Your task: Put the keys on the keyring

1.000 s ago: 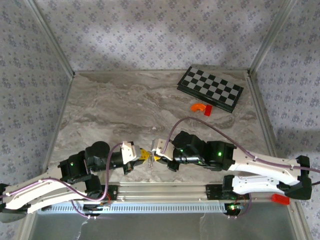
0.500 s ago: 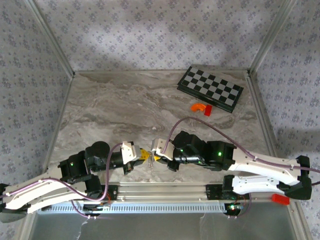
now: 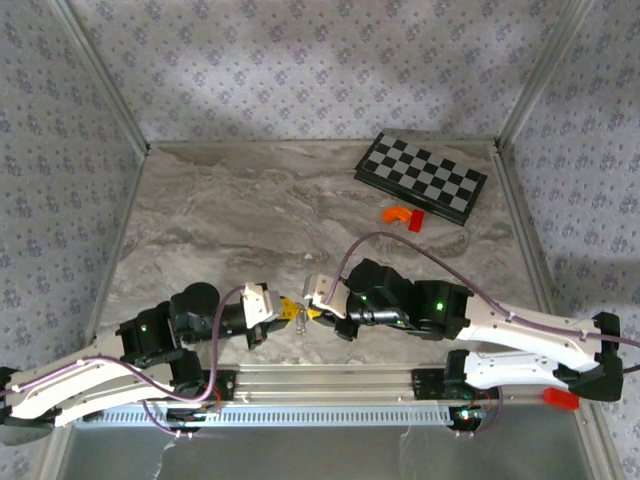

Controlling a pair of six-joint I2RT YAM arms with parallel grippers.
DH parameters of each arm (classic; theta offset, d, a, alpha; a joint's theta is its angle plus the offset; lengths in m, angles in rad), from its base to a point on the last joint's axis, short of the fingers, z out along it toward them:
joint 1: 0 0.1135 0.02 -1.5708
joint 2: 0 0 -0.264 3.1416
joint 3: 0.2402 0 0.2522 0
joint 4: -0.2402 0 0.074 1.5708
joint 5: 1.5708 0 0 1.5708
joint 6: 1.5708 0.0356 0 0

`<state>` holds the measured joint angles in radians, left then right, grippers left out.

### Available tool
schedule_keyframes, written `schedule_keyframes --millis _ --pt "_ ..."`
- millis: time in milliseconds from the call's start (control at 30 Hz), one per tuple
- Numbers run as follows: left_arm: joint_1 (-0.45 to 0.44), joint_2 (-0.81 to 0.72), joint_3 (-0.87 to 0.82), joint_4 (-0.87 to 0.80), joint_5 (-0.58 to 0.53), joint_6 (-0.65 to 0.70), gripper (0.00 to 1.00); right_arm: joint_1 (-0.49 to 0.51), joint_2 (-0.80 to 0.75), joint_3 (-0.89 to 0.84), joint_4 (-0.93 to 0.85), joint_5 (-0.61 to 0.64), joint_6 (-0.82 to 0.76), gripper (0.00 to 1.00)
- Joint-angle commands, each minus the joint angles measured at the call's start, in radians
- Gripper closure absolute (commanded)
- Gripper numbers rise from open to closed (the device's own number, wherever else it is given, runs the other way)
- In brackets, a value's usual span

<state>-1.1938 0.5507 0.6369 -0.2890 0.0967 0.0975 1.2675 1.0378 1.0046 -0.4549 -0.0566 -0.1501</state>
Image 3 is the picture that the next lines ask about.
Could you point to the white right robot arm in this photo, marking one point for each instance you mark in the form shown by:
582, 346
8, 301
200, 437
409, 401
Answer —
525, 330

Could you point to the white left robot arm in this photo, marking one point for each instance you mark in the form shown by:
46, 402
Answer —
100, 385

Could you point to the red toy brick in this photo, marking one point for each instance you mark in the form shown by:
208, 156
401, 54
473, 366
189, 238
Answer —
416, 221

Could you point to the orange curved track piece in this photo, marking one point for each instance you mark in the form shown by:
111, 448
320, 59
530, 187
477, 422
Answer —
392, 214

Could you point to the black grey chessboard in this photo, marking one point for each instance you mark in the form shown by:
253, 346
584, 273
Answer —
425, 175

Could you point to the red plastic block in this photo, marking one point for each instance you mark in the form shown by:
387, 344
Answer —
560, 398

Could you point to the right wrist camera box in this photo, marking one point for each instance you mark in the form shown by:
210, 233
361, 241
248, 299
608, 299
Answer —
320, 292

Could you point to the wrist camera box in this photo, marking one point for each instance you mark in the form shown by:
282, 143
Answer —
260, 302
320, 292

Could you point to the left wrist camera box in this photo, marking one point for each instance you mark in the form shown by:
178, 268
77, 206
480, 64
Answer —
260, 302

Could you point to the aluminium mounting rail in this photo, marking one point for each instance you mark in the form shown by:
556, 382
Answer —
325, 382

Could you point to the aluminium frame rail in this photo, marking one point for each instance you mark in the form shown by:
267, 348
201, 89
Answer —
119, 250
522, 225

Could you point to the aluminium frame post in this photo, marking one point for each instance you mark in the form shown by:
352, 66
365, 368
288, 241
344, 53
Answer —
540, 75
104, 75

